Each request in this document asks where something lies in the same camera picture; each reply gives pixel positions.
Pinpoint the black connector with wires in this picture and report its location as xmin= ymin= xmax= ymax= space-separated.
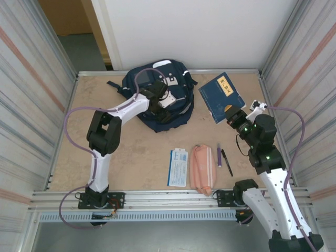
xmin=235 ymin=208 xmax=254 ymax=226

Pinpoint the navy blue backpack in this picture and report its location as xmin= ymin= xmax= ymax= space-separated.
xmin=106 ymin=59 xmax=198 ymax=133

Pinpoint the slotted grey cable duct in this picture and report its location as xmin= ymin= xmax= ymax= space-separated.
xmin=38 ymin=212 xmax=237 ymax=223

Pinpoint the purple marker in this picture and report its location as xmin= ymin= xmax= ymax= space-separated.
xmin=216 ymin=143 xmax=223 ymax=168

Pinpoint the long aluminium mounting rail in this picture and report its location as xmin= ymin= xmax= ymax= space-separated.
xmin=30 ymin=190 xmax=314 ymax=213

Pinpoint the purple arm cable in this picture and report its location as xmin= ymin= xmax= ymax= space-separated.
xmin=58 ymin=67 xmax=169 ymax=230
xmin=236 ymin=106 xmax=320 ymax=252

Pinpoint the white blue plastic card pack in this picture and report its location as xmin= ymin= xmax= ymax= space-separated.
xmin=167 ymin=148 xmax=189 ymax=187

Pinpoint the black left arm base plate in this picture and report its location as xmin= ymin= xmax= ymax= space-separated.
xmin=77 ymin=192 xmax=125 ymax=210

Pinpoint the pink pencil case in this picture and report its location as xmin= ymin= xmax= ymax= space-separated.
xmin=188 ymin=143 xmax=218 ymax=197

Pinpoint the white door frame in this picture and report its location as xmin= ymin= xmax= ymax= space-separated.
xmin=90 ymin=0 xmax=123 ymax=71

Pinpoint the small coloured wire bundle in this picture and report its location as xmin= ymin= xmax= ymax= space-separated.
xmin=91 ymin=212 xmax=117 ymax=221

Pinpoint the navy blue book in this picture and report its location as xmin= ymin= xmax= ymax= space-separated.
xmin=198 ymin=72 xmax=247 ymax=124

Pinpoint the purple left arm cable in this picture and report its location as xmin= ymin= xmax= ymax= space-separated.
xmin=58 ymin=67 xmax=169 ymax=230

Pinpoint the black pen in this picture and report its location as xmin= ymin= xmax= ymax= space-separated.
xmin=220 ymin=149 xmax=234 ymax=177

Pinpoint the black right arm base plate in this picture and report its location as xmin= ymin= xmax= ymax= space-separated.
xmin=213 ymin=190 xmax=265 ymax=208

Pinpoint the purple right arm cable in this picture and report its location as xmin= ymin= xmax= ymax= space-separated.
xmin=236 ymin=106 xmax=320 ymax=252

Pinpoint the aluminium table edge rail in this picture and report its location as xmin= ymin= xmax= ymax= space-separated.
xmin=258 ymin=73 xmax=298 ymax=188
xmin=47 ymin=75 xmax=79 ymax=191
xmin=77 ymin=68 xmax=263 ymax=77

